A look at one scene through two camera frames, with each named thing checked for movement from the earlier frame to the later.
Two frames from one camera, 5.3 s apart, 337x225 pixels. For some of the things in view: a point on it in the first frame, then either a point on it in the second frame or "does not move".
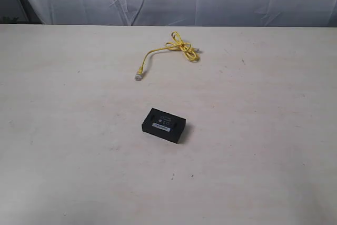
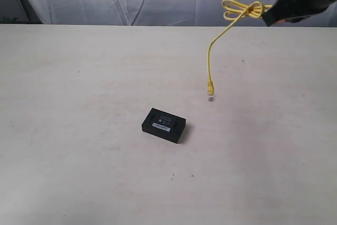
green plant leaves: (6, 20) does not move
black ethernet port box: (164, 125) does not move
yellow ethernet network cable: (178, 44) -> (234, 10)
